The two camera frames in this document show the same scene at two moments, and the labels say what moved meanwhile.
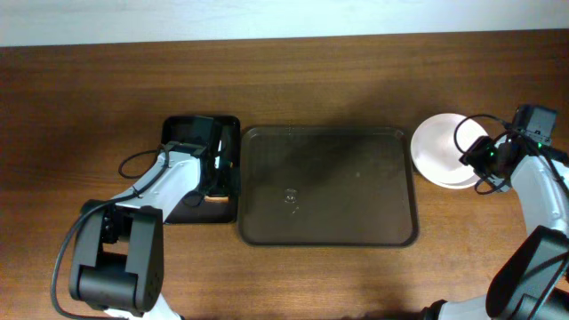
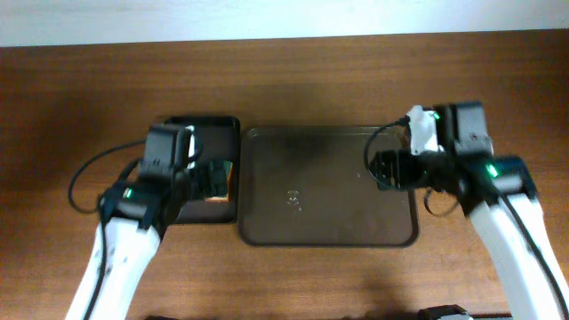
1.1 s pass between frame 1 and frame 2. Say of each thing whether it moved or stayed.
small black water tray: stayed
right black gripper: moved
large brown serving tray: stayed
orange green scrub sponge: stayed
